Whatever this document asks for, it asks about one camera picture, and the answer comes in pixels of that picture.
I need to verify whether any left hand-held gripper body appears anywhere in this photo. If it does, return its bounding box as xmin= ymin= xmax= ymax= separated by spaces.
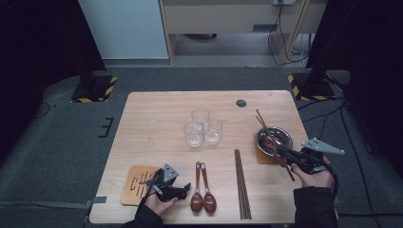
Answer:
xmin=147 ymin=163 xmax=184 ymax=203

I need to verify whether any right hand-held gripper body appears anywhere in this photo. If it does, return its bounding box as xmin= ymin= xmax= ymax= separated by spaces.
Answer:
xmin=294 ymin=137 xmax=346 ymax=175

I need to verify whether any stainless steel bowl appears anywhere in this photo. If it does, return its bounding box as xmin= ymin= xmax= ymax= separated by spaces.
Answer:
xmin=256 ymin=125 xmax=294 ymax=158

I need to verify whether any dark wooden chopstick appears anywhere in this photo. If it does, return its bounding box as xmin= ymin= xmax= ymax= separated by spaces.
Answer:
xmin=255 ymin=115 xmax=288 ymax=167
xmin=256 ymin=108 xmax=296 ymax=182

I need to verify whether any row of dark chopsticks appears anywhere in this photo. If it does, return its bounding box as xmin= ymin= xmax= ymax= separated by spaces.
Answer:
xmin=234 ymin=149 xmax=253 ymax=220

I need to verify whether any person's right hand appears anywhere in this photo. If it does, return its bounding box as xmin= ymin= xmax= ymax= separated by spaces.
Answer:
xmin=290 ymin=156 xmax=336 ymax=190

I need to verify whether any person's left hand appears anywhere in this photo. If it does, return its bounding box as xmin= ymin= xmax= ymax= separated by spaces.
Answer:
xmin=144 ymin=193 xmax=180 ymax=218

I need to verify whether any clear drinking glass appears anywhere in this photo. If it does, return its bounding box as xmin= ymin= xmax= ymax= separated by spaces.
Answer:
xmin=190 ymin=108 xmax=211 ymax=126
xmin=183 ymin=122 xmax=204 ymax=149
xmin=203 ymin=119 xmax=223 ymax=146

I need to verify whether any black stand with striped base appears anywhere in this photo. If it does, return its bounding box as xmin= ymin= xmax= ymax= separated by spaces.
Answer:
xmin=287 ymin=67 xmax=336 ymax=102
xmin=70 ymin=63 xmax=118 ymax=104

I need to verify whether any dark curtain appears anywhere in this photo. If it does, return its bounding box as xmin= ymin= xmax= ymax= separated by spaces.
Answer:
xmin=305 ymin=0 xmax=403 ymax=179
xmin=0 ymin=0 xmax=107 ymax=162

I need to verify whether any light wooden cabinet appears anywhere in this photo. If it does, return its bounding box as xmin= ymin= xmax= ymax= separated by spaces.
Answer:
xmin=158 ymin=0 xmax=329 ymax=66

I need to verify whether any white panel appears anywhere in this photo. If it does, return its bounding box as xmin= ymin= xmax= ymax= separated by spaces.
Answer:
xmin=78 ymin=0 xmax=170 ymax=61

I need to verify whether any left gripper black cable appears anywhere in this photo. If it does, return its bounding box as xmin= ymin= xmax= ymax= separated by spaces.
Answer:
xmin=139 ymin=172 xmax=163 ymax=207

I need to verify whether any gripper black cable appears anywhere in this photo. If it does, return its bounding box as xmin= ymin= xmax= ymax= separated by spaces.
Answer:
xmin=139 ymin=172 xmax=163 ymax=207
xmin=329 ymin=164 xmax=340 ymax=203

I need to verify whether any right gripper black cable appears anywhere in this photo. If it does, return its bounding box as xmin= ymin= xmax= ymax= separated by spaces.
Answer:
xmin=329 ymin=164 xmax=340 ymax=203

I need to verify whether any black floor cable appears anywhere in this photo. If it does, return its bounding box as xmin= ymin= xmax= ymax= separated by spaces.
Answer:
xmin=337 ymin=212 xmax=403 ymax=219
xmin=302 ymin=105 xmax=346 ymax=124
xmin=297 ymin=96 xmax=348 ymax=111
xmin=31 ymin=102 xmax=51 ymax=121
xmin=340 ymin=103 xmax=386 ymax=228

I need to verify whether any white cable bundle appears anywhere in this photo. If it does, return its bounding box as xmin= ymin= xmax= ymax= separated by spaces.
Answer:
xmin=291 ymin=32 xmax=315 ymax=69

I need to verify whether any grey cabinet handle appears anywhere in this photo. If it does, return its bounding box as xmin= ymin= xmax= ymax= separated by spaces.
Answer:
xmin=252 ymin=23 xmax=279 ymax=32

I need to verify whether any black hanging cable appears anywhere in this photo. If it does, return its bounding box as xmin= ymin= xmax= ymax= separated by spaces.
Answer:
xmin=267 ymin=3 xmax=310 ymax=67

